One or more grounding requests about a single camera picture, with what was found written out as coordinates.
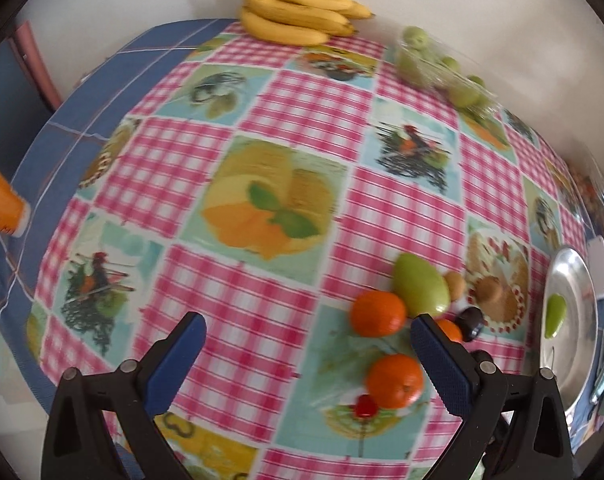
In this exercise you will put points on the clear box of small fruits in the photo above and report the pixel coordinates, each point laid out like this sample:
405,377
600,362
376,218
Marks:
589,185

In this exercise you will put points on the pile of small green fruits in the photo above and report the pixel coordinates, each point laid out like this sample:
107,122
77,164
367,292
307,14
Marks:
414,67

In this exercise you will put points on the large brown round fruit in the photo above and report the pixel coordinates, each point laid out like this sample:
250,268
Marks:
487,290

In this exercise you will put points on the pink furniture edge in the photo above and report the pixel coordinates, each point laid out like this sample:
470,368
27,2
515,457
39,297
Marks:
32,60

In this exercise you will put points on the white plastic device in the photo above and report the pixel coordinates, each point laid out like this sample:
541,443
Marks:
597,270

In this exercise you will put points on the orange tangerine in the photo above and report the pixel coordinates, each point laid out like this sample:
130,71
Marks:
395,381
377,314
450,331

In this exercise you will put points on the large green mango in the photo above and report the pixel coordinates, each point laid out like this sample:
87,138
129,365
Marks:
419,282

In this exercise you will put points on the yellow banana bunch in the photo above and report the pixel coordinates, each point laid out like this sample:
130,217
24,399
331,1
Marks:
292,15

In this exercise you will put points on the pink checked printed tablecloth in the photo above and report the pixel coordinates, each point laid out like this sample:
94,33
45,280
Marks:
302,105

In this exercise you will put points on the small brown round fruit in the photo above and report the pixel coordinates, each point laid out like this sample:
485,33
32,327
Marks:
454,285

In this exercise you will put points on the small green fruit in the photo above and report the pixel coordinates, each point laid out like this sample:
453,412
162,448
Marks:
555,315

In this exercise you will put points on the dark purple plum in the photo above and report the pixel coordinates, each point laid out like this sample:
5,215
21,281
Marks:
471,320

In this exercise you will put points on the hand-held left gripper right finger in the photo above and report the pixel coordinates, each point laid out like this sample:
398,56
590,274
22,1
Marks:
441,367

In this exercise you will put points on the round metal plate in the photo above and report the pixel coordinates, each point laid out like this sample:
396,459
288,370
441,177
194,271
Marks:
576,320

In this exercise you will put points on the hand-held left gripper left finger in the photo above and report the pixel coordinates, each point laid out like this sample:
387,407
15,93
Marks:
174,367

